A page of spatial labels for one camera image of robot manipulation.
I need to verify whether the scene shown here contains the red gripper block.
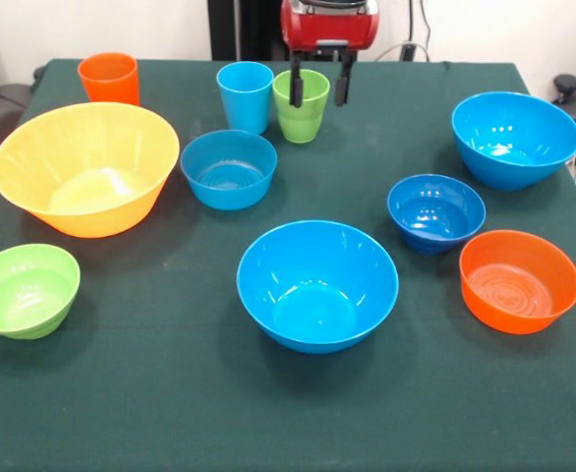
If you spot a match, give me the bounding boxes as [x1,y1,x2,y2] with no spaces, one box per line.
[280,0,381,108]

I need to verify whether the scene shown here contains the green cup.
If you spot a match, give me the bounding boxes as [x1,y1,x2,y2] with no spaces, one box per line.
[271,69,331,145]

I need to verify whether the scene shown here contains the dark blue bowl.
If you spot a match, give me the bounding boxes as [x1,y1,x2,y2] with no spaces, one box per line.
[385,173,488,256]

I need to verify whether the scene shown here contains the large light blue bowl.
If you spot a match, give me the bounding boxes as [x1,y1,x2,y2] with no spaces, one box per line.
[235,219,400,355]
[450,90,576,193]

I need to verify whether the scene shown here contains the light blue cup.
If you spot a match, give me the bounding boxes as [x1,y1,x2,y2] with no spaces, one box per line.
[215,61,276,137]

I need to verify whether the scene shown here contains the medium blue ribbed bowl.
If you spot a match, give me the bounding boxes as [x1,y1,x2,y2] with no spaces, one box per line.
[179,128,279,212]

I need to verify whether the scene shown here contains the orange-red cup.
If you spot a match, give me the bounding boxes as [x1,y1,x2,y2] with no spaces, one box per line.
[76,51,141,107]

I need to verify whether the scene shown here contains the large yellow-orange bowl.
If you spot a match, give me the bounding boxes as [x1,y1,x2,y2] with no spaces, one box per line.
[0,101,182,240]

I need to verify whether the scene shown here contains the orange-red ribbed bowl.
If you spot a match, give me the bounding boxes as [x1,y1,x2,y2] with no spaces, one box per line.
[458,229,576,336]

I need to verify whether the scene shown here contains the dark green table cloth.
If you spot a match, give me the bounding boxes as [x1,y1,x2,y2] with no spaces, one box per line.
[0,58,576,472]

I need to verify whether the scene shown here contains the green bowl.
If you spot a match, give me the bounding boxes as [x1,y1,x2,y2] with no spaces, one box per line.
[0,243,82,341]

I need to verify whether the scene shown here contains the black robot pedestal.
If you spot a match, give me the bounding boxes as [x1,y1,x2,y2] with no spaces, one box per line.
[207,0,366,63]

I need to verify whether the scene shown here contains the white wall cable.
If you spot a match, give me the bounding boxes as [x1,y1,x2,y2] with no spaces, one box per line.
[375,0,434,63]

